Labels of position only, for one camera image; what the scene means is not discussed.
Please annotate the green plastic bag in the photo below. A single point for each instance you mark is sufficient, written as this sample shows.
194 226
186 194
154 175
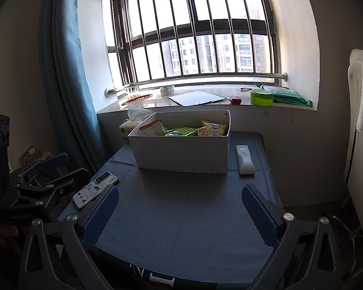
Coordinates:
290 98

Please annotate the yellow potato stick bag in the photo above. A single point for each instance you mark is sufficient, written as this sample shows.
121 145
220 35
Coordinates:
214 128

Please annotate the white remote control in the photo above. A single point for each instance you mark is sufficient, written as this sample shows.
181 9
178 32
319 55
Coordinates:
245 160

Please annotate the small cardboard box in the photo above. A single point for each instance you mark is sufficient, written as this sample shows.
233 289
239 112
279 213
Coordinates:
31 154

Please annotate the clear tape roll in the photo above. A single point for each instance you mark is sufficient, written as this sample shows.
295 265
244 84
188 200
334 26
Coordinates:
167 90

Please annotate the white cardboard sheet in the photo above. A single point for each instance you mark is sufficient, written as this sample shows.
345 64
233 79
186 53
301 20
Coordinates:
196 98

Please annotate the phone with printed case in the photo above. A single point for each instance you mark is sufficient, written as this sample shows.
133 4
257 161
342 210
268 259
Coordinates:
89 193

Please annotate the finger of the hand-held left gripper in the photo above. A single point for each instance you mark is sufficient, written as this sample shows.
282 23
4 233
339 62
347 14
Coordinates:
69 179
53 160

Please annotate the orange white snack packet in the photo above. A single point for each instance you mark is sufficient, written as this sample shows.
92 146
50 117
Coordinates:
151 126

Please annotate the small red object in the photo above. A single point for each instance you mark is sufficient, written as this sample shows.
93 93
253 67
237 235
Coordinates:
236 100

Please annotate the tissue box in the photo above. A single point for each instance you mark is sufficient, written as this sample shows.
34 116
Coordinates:
130 125

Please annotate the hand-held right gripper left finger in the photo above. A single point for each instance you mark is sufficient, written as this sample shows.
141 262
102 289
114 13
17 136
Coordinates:
101 214

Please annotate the white cardboard box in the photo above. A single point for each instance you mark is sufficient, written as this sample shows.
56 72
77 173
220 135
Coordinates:
181 154

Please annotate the white cabinet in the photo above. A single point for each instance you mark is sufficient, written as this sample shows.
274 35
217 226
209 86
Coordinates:
358 172

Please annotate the green round container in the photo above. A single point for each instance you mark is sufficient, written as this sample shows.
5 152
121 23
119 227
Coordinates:
261 98

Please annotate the metal window guard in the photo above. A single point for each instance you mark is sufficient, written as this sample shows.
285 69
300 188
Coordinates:
199 78

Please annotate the large green snack packet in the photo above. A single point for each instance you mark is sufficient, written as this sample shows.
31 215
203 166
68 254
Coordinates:
181 131

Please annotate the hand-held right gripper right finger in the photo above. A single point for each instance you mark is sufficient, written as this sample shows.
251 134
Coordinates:
258 214

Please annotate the teal curtain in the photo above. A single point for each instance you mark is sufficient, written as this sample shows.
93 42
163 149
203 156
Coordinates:
66 81

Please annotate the blue grey table cloth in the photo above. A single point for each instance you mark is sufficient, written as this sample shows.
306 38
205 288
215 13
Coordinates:
181 211

